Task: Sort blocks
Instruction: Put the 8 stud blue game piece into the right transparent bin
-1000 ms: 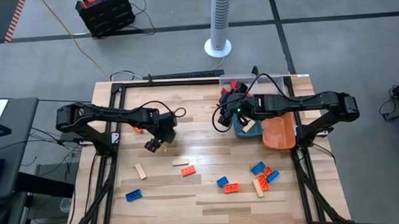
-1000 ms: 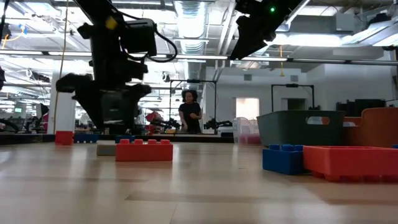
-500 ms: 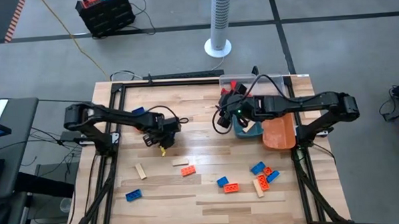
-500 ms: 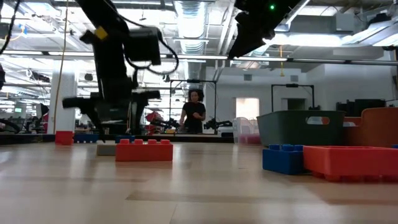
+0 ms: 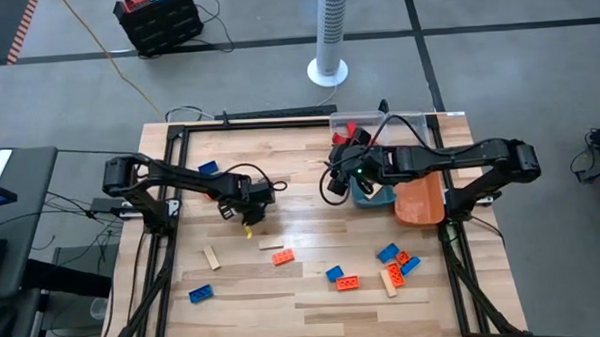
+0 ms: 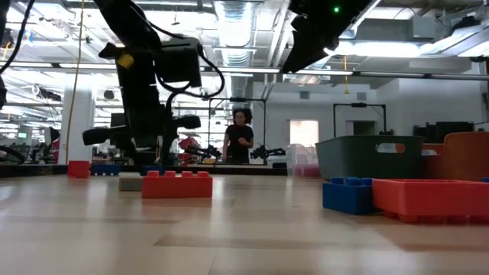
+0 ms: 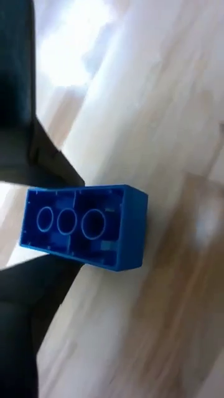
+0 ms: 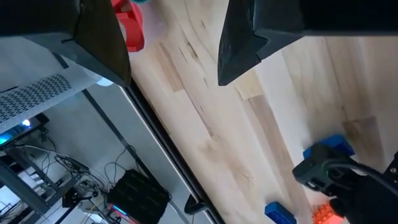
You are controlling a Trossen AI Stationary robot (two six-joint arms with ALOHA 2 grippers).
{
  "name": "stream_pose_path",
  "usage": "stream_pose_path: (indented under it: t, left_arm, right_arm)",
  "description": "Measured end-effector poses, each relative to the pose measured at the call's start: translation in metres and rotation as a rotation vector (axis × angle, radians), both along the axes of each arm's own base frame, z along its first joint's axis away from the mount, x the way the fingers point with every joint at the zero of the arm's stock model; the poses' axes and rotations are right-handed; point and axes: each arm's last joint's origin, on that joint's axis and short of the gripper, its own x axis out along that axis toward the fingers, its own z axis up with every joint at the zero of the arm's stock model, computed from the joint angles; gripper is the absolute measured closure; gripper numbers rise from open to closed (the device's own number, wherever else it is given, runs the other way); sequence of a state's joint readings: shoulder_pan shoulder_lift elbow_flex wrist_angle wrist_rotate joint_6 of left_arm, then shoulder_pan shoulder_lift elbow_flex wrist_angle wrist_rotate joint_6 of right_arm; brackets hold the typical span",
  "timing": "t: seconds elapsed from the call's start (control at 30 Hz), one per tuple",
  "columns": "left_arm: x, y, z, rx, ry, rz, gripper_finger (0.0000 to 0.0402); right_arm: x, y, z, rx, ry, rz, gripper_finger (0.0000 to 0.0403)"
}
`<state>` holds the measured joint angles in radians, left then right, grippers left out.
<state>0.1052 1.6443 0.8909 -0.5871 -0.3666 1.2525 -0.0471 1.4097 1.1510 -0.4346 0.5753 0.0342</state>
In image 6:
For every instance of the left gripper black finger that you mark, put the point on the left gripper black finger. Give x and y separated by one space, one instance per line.
99 136
187 122

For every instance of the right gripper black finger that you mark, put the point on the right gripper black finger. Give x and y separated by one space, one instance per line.
302 51

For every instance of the black background robot arm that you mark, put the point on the black background robot arm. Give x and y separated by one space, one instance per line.
206 152
267 153

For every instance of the clear bin with red blocks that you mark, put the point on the clear bin with red blocks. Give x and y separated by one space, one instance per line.
302 160

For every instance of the red chair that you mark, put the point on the red chair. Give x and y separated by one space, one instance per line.
189 144

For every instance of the large black monitor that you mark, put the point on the large black monitor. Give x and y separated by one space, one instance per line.
116 119

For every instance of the white building column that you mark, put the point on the white building column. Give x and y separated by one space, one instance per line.
78 114

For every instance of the yellow tape label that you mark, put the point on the yellow tape label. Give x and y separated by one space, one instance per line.
125 60

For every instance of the red wooden block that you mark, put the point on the red wooden block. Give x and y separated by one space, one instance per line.
79 170

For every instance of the person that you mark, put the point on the person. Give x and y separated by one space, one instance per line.
237 137

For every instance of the plain wooden block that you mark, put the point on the plain wooden block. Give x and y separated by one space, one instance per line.
130 184

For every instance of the long orange toy brick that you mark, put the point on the long orange toy brick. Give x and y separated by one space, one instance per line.
175 187

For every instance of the long ceiling light bar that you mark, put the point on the long ceiling light bar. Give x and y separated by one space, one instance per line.
382 73

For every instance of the black curved strut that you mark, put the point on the black curved strut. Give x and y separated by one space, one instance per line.
11 154

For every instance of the dark green plastic bin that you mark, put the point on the dark green plastic bin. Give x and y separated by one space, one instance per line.
355 158

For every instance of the black background monitors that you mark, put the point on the black background monitors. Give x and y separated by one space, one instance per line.
431 131

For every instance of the orange plastic bin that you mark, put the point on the orange plastic bin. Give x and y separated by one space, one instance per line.
466 156

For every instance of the smooth round metal duct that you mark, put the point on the smooth round metal duct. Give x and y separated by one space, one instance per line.
366 19

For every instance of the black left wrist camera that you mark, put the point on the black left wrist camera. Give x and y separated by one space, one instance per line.
179 61

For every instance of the black aluminium table frame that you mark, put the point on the black aluminium table frame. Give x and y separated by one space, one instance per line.
237 170

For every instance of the ribbed silver air duct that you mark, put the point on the ribbed silver air duct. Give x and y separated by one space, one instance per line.
234 23

